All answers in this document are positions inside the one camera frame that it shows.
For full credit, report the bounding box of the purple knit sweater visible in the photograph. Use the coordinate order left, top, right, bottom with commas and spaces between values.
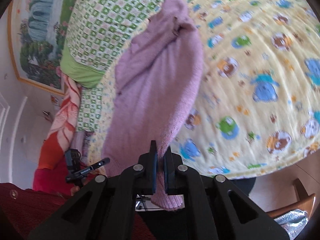
101, 0, 205, 211

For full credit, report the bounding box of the red white floral blanket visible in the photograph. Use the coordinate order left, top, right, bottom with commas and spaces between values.
33, 74, 80, 196

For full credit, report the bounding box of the silver foil bag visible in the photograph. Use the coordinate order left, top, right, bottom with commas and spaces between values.
274, 209, 309, 240

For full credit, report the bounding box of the yellow cartoon print quilt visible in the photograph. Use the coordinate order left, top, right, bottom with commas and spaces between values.
82, 0, 320, 181

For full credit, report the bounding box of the green white checkered quilt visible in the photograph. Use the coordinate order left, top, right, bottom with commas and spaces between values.
60, 0, 163, 132

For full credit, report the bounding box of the waterfall landscape painting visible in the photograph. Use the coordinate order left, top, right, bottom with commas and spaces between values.
8, 0, 76, 95

